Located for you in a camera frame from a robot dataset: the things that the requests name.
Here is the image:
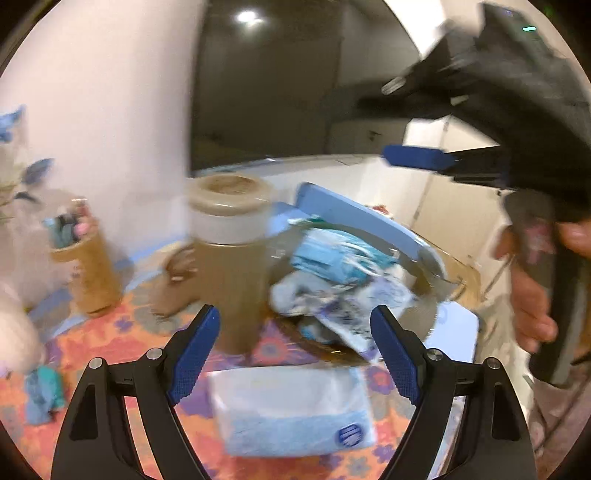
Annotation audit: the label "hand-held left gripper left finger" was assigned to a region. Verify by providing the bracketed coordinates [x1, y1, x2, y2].
[51, 305, 222, 480]

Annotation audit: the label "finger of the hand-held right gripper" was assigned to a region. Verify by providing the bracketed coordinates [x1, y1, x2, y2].
[355, 65, 462, 121]
[382, 144, 502, 188]

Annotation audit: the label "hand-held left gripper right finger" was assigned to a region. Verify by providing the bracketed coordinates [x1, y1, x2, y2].
[369, 305, 539, 480]

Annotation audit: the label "white blue patterned cloth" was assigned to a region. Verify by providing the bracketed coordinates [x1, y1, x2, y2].
[314, 276, 415, 361]

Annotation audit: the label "glass bowl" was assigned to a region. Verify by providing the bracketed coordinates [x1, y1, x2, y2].
[264, 216, 465, 367]

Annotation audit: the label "plastic pack of face masks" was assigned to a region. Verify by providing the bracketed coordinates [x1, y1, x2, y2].
[207, 366, 378, 459]

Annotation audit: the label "light blue plush cloth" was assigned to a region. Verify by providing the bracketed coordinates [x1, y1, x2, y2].
[269, 271, 326, 319]

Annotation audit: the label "blue face masks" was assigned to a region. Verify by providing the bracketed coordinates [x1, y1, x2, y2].
[290, 227, 399, 285]

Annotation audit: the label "person's right forearm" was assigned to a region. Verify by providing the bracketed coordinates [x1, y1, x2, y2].
[526, 360, 591, 467]

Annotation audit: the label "person's right hand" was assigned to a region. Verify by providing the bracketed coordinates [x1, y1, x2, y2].
[493, 220, 591, 357]

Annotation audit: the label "round wooden tray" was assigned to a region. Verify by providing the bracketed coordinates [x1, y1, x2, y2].
[274, 318, 372, 367]

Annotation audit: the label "brown tumbler with lid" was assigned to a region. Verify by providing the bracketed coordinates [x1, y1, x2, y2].
[185, 174, 279, 357]

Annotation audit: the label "wooden pen holder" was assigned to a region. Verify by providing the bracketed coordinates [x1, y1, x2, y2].
[48, 217, 124, 318]

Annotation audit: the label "teal cloth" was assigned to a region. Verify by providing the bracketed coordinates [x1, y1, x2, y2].
[23, 364, 66, 426]

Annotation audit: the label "bundle of pens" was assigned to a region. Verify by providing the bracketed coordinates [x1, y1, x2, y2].
[43, 198, 101, 251]

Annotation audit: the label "white vase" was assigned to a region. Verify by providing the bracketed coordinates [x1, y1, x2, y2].
[0, 189, 62, 376]

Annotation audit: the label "black wall television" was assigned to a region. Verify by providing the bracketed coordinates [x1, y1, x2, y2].
[191, 0, 435, 172]

